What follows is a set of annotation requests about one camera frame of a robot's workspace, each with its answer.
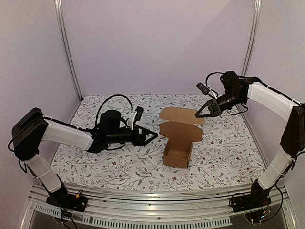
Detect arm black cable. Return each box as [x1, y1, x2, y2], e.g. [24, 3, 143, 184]
[204, 71, 226, 88]
[94, 94, 134, 129]

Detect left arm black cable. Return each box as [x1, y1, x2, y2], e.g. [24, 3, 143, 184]
[94, 94, 134, 129]

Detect front aluminium rail base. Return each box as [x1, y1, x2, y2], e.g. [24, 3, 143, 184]
[20, 183, 298, 229]

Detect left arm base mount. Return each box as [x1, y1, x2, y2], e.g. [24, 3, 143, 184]
[46, 187, 88, 212]

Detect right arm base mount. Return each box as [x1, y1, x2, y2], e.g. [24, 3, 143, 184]
[229, 187, 271, 213]

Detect right aluminium frame post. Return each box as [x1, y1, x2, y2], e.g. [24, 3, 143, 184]
[241, 0, 262, 76]

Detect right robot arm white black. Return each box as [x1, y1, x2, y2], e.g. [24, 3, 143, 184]
[195, 71, 305, 208]

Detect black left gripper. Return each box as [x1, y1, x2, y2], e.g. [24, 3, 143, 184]
[107, 125, 158, 147]

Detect left aluminium frame post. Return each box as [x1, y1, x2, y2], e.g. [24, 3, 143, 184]
[54, 0, 83, 102]

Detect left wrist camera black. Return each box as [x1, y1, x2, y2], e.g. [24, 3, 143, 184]
[127, 106, 144, 130]

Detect aluminium frame post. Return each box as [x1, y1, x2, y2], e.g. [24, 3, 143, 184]
[241, 0, 262, 76]
[54, 0, 83, 102]

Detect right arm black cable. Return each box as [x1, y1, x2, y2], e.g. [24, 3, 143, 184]
[204, 71, 226, 88]

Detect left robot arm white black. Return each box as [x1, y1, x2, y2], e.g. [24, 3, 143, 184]
[8, 107, 158, 207]

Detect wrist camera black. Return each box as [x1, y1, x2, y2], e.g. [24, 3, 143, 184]
[196, 82, 218, 99]
[127, 106, 144, 130]

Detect brown cardboard box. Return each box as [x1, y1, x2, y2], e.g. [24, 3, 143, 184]
[159, 107, 204, 168]

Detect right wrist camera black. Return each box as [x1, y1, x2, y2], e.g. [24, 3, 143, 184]
[196, 82, 218, 99]

